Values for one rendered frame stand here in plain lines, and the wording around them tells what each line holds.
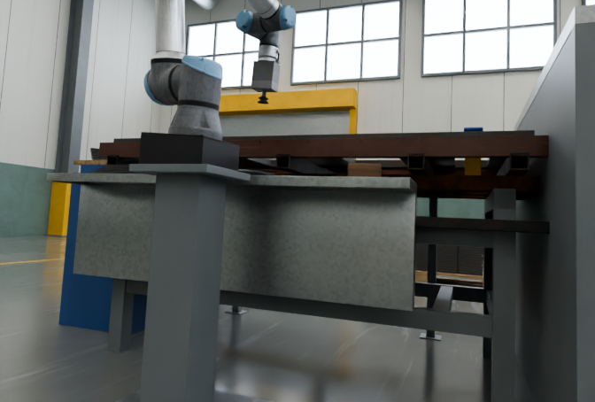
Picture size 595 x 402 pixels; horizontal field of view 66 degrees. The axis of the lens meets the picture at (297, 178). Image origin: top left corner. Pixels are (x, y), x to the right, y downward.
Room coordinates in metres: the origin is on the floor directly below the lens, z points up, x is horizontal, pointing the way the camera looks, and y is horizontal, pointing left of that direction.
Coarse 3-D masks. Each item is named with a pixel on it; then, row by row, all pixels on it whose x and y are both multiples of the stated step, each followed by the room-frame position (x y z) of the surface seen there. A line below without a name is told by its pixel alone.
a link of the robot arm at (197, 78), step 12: (192, 60) 1.22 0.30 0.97; (204, 60) 1.22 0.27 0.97; (180, 72) 1.24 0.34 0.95; (192, 72) 1.22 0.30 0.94; (204, 72) 1.21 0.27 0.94; (216, 72) 1.24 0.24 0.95; (168, 84) 1.27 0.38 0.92; (180, 84) 1.24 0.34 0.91; (192, 84) 1.22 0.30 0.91; (204, 84) 1.22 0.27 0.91; (216, 84) 1.24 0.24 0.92; (180, 96) 1.24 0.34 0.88; (192, 96) 1.22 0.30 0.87; (204, 96) 1.22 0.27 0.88; (216, 96) 1.25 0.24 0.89
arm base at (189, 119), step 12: (180, 108) 1.23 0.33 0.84; (192, 108) 1.22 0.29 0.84; (204, 108) 1.23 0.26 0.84; (216, 108) 1.26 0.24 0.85; (180, 120) 1.22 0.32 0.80; (192, 120) 1.21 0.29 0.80; (204, 120) 1.23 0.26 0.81; (216, 120) 1.25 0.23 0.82; (168, 132) 1.25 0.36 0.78; (180, 132) 1.21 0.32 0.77; (192, 132) 1.21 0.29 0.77; (204, 132) 1.22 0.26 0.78; (216, 132) 1.24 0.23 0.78
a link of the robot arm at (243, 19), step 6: (240, 12) 1.54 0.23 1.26; (246, 12) 1.52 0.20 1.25; (252, 12) 1.55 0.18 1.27; (240, 18) 1.54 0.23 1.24; (246, 18) 1.52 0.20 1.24; (252, 18) 1.53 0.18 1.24; (258, 18) 1.51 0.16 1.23; (240, 24) 1.54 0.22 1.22; (246, 24) 1.52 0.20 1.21; (252, 24) 1.53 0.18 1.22; (258, 24) 1.52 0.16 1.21; (240, 30) 1.55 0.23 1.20; (246, 30) 1.55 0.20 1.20; (252, 30) 1.55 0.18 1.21; (258, 30) 1.54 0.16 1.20; (252, 36) 1.60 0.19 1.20; (258, 36) 1.60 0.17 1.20; (264, 36) 1.61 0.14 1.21
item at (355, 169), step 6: (348, 168) 1.36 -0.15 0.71; (354, 168) 1.36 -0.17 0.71; (360, 168) 1.36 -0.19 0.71; (366, 168) 1.35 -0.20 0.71; (372, 168) 1.35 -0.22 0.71; (378, 168) 1.35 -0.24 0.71; (348, 174) 1.36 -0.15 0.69; (354, 174) 1.36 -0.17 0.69; (360, 174) 1.36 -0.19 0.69; (366, 174) 1.35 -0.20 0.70; (372, 174) 1.35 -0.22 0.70; (378, 174) 1.35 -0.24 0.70
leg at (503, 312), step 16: (512, 192) 1.36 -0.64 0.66; (496, 208) 1.37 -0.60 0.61; (496, 240) 1.37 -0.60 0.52; (512, 240) 1.36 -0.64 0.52; (496, 256) 1.37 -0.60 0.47; (512, 256) 1.36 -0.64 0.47; (496, 272) 1.37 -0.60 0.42; (512, 272) 1.36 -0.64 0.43; (496, 288) 1.37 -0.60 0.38; (512, 288) 1.36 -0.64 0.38; (496, 304) 1.37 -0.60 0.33; (512, 304) 1.36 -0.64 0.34; (496, 320) 1.37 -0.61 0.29; (512, 320) 1.36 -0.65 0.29; (496, 336) 1.37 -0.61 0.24; (512, 336) 1.36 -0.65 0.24; (496, 352) 1.37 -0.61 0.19; (512, 352) 1.36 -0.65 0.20; (496, 368) 1.37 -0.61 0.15; (512, 368) 1.36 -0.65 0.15; (496, 384) 1.37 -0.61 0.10; (512, 384) 1.36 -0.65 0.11; (496, 400) 1.37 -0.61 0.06; (512, 400) 1.36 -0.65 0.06
